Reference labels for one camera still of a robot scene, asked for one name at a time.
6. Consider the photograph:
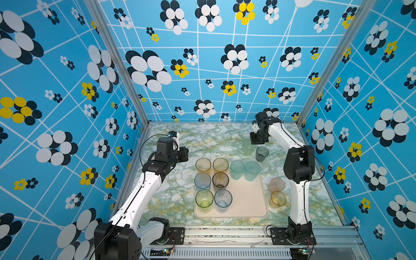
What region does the small grey glass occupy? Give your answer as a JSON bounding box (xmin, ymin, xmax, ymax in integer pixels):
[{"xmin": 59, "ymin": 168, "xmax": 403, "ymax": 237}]
[{"xmin": 256, "ymin": 146, "xmax": 269, "ymax": 162}]

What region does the small light green glass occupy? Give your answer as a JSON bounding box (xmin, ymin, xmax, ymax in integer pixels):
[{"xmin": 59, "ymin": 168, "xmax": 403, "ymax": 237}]
[{"xmin": 243, "ymin": 140, "xmax": 257, "ymax": 156}]

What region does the teal dotted glass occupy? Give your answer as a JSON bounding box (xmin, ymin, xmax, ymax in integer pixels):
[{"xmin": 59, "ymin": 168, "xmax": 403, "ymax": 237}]
[
  {"xmin": 244, "ymin": 161, "xmax": 261, "ymax": 182},
  {"xmin": 230, "ymin": 160, "xmax": 245, "ymax": 180}
]

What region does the tall amber glass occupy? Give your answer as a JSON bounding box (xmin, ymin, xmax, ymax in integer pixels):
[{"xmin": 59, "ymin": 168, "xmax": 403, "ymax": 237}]
[{"xmin": 195, "ymin": 158, "xmax": 212, "ymax": 173}]

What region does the textured blue glass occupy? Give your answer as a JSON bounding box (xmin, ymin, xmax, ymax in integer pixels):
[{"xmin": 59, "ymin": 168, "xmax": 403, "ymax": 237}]
[{"xmin": 194, "ymin": 172, "xmax": 211, "ymax": 192}]

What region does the tall yellow glass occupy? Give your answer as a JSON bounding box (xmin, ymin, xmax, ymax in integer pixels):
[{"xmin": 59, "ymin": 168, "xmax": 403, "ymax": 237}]
[{"xmin": 212, "ymin": 158, "xmax": 229, "ymax": 173}]

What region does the small pink glass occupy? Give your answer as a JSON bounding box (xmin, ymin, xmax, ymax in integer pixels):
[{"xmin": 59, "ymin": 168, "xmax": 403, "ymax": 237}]
[{"xmin": 269, "ymin": 178, "xmax": 286, "ymax": 193}]

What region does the tall green glass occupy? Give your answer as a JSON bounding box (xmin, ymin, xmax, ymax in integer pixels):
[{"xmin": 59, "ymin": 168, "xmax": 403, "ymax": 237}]
[{"xmin": 195, "ymin": 189, "xmax": 214, "ymax": 212}]

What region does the tall grey glass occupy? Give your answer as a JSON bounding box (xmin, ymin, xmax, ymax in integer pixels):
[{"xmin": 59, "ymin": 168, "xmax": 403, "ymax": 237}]
[{"xmin": 212, "ymin": 172, "xmax": 229, "ymax": 190}]

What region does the small amber glass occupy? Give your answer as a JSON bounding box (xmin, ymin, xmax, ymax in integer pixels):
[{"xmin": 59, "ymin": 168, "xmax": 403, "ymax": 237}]
[{"xmin": 270, "ymin": 191, "xmax": 287, "ymax": 209}]

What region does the tall pale blue glass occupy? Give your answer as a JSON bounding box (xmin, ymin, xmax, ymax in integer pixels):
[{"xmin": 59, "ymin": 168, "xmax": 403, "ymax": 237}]
[{"xmin": 214, "ymin": 189, "xmax": 233, "ymax": 213}]

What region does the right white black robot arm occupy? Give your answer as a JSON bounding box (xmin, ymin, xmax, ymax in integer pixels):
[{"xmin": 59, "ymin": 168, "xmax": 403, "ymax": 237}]
[{"xmin": 250, "ymin": 112, "xmax": 316, "ymax": 245}]

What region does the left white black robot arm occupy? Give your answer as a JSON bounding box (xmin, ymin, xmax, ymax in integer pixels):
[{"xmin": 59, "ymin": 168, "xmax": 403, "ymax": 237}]
[{"xmin": 92, "ymin": 131, "xmax": 189, "ymax": 260}]

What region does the cream plastic tray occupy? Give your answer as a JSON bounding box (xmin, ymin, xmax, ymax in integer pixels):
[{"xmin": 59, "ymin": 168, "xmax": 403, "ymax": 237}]
[{"xmin": 193, "ymin": 171, "xmax": 268, "ymax": 219}]

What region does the left green circuit board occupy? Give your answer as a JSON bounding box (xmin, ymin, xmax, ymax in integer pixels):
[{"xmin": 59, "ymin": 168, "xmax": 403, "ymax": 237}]
[{"xmin": 150, "ymin": 248, "xmax": 176, "ymax": 257}]

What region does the green circuit board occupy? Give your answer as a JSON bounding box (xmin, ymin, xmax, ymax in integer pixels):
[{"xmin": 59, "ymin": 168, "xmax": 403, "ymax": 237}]
[
  {"xmin": 150, "ymin": 248, "xmax": 176, "ymax": 257},
  {"xmin": 290, "ymin": 248, "xmax": 309, "ymax": 260}
]

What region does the right green circuit board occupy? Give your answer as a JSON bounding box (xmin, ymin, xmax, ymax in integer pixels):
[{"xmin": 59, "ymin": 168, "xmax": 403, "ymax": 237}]
[{"xmin": 290, "ymin": 248, "xmax": 309, "ymax": 260}]

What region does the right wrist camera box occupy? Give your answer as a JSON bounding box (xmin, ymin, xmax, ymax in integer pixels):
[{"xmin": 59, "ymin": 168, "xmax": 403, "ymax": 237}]
[{"xmin": 252, "ymin": 121, "xmax": 260, "ymax": 133}]

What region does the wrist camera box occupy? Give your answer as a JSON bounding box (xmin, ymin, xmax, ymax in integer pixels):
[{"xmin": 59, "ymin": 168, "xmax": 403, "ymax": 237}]
[
  {"xmin": 252, "ymin": 121, "xmax": 260, "ymax": 133},
  {"xmin": 168, "ymin": 131, "xmax": 180, "ymax": 151}
]

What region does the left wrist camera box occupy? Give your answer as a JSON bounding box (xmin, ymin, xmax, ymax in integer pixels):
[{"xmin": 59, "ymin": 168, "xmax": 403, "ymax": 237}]
[{"xmin": 168, "ymin": 131, "xmax": 180, "ymax": 151}]

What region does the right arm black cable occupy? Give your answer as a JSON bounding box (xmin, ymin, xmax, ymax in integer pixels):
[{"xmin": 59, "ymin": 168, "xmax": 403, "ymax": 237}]
[{"xmin": 279, "ymin": 121, "xmax": 326, "ymax": 225}]

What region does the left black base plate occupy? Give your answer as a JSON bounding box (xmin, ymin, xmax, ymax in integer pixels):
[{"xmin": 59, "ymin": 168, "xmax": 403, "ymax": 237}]
[{"xmin": 151, "ymin": 227, "xmax": 185, "ymax": 245}]

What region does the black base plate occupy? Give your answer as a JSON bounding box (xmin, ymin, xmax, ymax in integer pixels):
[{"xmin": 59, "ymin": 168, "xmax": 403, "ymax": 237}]
[
  {"xmin": 267, "ymin": 227, "xmax": 317, "ymax": 247},
  {"xmin": 151, "ymin": 227, "xmax": 185, "ymax": 245}
]

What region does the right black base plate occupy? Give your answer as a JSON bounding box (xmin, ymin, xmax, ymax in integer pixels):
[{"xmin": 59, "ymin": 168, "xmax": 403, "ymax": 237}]
[{"xmin": 267, "ymin": 227, "xmax": 317, "ymax": 247}]

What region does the aluminium front rail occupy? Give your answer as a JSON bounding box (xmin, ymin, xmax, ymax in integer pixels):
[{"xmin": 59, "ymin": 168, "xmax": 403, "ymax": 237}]
[{"xmin": 138, "ymin": 226, "xmax": 371, "ymax": 260}]

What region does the right aluminium corner post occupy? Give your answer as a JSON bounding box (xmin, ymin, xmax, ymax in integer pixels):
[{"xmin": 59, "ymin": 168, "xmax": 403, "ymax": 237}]
[{"xmin": 296, "ymin": 0, "xmax": 376, "ymax": 127}]

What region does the aluminium corner post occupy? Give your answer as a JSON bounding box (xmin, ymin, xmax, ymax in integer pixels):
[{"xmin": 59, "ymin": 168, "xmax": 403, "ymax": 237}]
[
  {"xmin": 83, "ymin": 0, "xmax": 150, "ymax": 127},
  {"xmin": 296, "ymin": 0, "xmax": 376, "ymax": 127}
]

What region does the left aluminium corner post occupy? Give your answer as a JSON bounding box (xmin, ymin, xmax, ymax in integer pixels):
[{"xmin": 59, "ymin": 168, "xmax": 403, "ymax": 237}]
[{"xmin": 83, "ymin": 0, "xmax": 150, "ymax": 127}]

